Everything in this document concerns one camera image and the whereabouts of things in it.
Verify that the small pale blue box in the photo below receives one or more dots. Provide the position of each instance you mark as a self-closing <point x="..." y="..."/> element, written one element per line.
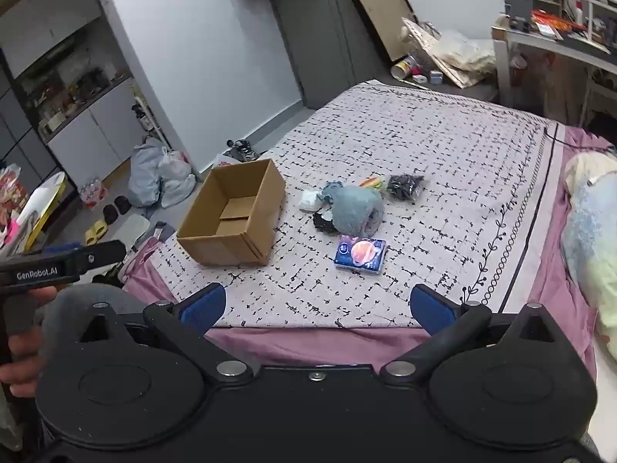
<point x="436" y="77"/>

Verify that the rainbow striped soft item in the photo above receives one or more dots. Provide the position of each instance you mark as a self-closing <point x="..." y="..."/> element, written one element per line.
<point x="372" y="184"/>

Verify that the person's left hand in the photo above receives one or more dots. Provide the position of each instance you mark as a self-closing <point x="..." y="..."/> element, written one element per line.
<point x="21" y="354"/>

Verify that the white floor mat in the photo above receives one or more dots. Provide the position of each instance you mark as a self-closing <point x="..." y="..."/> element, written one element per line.
<point x="134" y="231"/>

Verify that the pack of water bottles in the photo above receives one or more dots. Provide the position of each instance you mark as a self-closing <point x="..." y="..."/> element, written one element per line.
<point x="92" y="193"/>

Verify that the black and white soft item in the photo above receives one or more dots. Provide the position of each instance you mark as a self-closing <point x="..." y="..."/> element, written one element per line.
<point x="323" y="223"/>

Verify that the white yellow board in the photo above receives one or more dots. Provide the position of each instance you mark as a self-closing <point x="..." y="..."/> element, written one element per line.
<point x="43" y="207"/>

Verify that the clear bag of black pieces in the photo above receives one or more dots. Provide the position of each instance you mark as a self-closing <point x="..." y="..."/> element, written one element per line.
<point x="406" y="187"/>

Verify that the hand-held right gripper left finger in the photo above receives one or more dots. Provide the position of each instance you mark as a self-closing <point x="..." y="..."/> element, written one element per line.
<point x="205" y="305"/>

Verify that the black shoes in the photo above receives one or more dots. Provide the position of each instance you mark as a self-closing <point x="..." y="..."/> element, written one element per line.
<point x="243" y="150"/>

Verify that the blue fuzzy plush cloth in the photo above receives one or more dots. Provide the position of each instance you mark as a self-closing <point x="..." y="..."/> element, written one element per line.
<point x="354" y="210"/>

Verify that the dark grey wardrobe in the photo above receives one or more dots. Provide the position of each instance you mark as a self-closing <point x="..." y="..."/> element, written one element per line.
<point x="318" y="33"/>

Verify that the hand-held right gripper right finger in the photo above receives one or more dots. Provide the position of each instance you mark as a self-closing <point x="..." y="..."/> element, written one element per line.
<point x="431" y="306"/>

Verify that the white slim rack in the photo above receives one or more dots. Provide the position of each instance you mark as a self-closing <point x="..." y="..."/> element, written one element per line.
<point x="147" y="120"/>

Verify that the white grey wall cabinet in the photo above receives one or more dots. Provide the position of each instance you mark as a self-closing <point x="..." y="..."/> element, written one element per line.
<point x="82" y="106"/>

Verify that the white folded cloth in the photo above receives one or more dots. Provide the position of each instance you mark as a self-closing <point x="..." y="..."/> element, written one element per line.
<point x="308" y="200"/>

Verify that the grey plastic bag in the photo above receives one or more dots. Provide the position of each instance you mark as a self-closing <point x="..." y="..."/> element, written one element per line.
<point x="144" y="169"/>

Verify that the pile of bags by wall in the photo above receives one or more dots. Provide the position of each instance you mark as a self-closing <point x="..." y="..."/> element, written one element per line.
<point x="458" y="53"/>

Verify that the white desk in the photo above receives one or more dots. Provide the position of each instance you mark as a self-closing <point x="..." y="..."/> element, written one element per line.
<point x="544" y="43"/>

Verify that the blue planet print packet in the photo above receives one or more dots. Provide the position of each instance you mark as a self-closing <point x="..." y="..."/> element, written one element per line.
<point x="361" y="253"/>

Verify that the red white patterned bag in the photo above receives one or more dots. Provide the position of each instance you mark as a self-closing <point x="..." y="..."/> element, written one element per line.
<point x="224" y="161"/>

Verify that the yellow slippers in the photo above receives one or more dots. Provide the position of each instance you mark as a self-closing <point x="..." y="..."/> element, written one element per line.
<point x="95" y="234"/>

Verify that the black slippers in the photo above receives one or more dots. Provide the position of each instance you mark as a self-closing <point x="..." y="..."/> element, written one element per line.
<point x="116" y="210"/>

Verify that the white yellow paper cup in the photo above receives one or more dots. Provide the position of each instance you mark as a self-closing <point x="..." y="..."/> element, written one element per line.
<point x="402" y="67"/>

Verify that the pillows pastel bedding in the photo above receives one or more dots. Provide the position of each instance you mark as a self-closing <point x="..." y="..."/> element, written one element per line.
<point x="595" y="231"/>

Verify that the brown cardboard box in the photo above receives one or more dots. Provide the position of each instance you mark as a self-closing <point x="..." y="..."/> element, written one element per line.
<point x="231" y="222"/>

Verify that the leaning brown board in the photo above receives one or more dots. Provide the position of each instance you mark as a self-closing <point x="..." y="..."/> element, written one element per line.
<point x="381" y="9"/>

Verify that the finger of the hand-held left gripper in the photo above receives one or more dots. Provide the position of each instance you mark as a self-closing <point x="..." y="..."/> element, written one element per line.
<point x="103" y="253"/>

